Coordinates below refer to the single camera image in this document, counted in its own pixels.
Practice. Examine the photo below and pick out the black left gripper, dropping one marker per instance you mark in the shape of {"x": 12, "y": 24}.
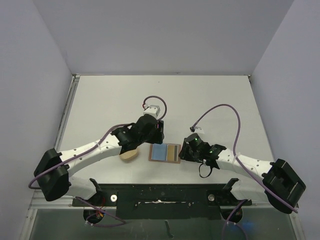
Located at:
{"x": 158, "y": 135}

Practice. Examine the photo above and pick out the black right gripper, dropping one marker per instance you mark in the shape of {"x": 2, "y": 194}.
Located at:
{"x": 183, "y": 152}

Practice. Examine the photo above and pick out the gold credit card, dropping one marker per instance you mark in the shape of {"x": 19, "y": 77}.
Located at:
{"x": 172, "y": 153}

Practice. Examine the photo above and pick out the tan leather card holder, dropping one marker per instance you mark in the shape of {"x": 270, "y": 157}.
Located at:
{"x": 158, "y": 153}

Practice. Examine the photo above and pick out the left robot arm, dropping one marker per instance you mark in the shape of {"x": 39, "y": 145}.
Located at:
{"x": 55, "y": 173}

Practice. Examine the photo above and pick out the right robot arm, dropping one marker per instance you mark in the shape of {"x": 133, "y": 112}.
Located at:
{"x": 282, "y": 187}

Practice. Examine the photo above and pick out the wooden card tray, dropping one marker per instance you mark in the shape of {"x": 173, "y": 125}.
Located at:
{"x": 129, "y": 156}

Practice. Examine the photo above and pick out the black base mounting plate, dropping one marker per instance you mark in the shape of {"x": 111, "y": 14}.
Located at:
{"x": 163, "y": 201}

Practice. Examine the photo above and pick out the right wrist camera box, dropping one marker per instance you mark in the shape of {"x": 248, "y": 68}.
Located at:
{"x": 196, "y": 129}

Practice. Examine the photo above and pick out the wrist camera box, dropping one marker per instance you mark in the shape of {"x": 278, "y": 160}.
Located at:
{"x": 196, "y": 129}
{"x": 152, "y": 110}

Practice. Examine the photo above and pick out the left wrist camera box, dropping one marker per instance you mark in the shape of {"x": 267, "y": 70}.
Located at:
{"x": 152, "y": 110}

